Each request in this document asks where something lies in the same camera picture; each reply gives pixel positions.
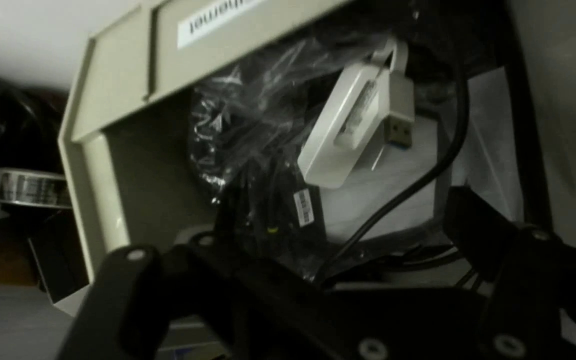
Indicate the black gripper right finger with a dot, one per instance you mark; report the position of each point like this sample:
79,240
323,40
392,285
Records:
541,286

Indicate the black power adapter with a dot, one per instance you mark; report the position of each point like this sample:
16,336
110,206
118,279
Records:
59,261

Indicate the gray metal shelf unit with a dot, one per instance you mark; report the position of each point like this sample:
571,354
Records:
21,33

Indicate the silver tape roll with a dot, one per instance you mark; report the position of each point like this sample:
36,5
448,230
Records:
30,188

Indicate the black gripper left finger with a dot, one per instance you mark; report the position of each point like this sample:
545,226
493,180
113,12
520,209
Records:
134,301

